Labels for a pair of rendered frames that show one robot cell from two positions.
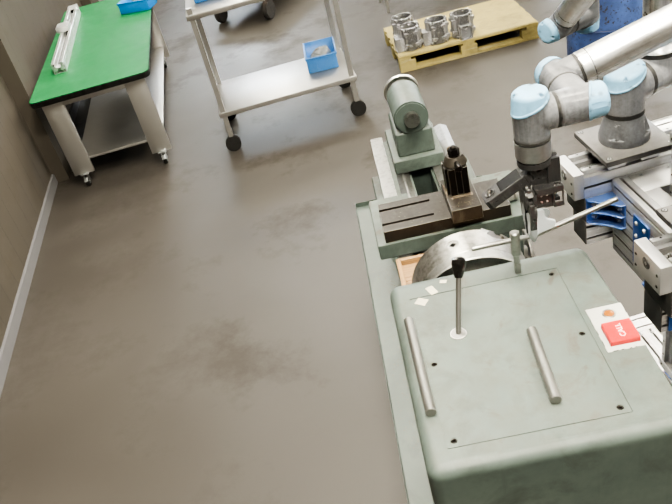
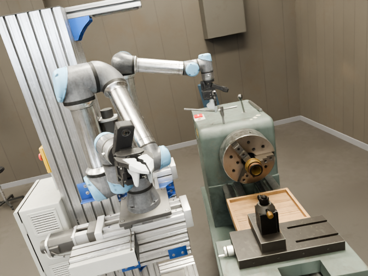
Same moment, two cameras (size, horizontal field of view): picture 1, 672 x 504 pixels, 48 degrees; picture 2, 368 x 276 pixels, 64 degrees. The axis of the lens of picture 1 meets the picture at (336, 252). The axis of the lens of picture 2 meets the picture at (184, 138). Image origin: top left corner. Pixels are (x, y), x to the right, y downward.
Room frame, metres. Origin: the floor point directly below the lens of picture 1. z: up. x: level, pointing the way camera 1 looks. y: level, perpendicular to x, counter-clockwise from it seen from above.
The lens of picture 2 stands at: (3.12, -0.80, 1.84)
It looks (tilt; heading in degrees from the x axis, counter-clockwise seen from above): 19 degrees down; 176
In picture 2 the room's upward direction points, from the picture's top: 11 degrees counter-clockwise
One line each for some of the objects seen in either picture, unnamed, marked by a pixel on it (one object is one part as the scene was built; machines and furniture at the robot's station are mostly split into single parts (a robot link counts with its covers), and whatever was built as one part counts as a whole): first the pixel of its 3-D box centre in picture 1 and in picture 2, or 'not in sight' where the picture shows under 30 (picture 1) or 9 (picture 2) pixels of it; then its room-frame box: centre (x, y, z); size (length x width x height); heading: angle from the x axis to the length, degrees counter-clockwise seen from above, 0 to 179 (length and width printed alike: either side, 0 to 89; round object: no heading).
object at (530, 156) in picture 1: (532, 148); (207, 76); (1.35, -0.46, 1.57); 0.08 x 0.08 x 0.05
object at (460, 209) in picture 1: (461, 198); (265, 230); (2.11, -0.45, 1.00); 0.20 x 0.10 x 0.05; 175
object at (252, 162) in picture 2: not in sight; (253, 166); (1.69, -0.34, 1.08); 0.09 x 0.09 x 0.09; 85
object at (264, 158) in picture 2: not in sight; (265, 157); (1.63, -0.24, 1.08); 0.12 x 0.11 x 0.05; 85
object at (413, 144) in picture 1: (409, 121); not in sight; (2.74, -0.43, 1.01); 0.30 x 0.20 x 0.29; 175
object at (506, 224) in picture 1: (447, 213); (284, 259); (2.19, -0.42, 0.90); 0.53 x 0.30 x 0.06; 85
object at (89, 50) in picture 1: (116, 71); not in sight; (6.18, 1.36, 0.42); 2.30 x 0.91 x 0.85; 2
